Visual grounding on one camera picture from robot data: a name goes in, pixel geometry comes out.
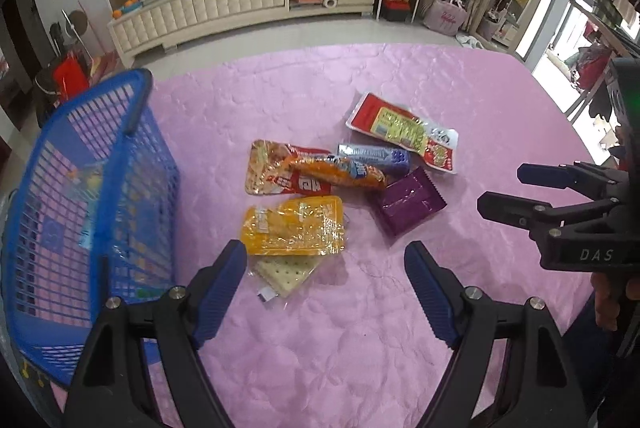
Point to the purple square snack packet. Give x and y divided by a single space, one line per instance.
405 203

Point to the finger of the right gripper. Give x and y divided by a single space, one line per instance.
547 176
520 212

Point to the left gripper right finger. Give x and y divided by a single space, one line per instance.
438 291

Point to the purple Doublemint gum tin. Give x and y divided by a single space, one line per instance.
392 161

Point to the blue plastic basket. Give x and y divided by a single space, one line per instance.
93 217

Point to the red shopping bag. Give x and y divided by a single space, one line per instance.
71 75

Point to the oranges on cabinet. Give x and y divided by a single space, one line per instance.
127 7

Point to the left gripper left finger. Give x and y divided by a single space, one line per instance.
212 290

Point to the red noodle snack bag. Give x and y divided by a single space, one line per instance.
266 174

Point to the orange sausage snack tube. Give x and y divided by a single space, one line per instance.
338 170

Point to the pink tote bag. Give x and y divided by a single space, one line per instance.
445 16

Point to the white TV cabinet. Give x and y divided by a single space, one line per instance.
168 23

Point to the large red snack bag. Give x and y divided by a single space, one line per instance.
435 144

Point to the clear cracker packet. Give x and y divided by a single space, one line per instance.
282 275

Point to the yellow snack packet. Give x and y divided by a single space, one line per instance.
301 227

